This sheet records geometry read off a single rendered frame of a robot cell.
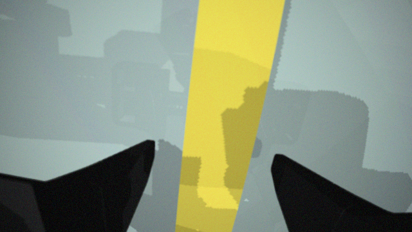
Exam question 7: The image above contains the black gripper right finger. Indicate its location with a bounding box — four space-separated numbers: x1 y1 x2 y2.
270 154 412 232

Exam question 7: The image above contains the yellow bar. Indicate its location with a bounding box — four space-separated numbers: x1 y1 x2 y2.
175 0 285 232

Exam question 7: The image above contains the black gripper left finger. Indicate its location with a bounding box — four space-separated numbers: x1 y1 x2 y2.
0 139 155 232

